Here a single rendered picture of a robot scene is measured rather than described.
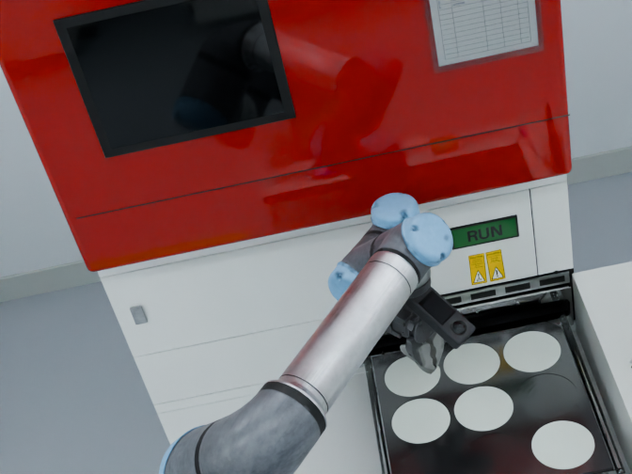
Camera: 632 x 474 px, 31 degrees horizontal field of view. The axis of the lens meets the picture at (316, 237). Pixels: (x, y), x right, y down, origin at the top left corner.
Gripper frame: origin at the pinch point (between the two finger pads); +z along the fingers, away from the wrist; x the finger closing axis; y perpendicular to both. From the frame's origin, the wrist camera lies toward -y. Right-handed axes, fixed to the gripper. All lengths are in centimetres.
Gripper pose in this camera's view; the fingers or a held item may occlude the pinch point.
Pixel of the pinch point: (434, 369)
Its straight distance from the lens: 196.0
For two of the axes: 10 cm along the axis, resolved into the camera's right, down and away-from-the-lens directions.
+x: -6.9, 5.5, -4.7
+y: -7.0, -3.3, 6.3
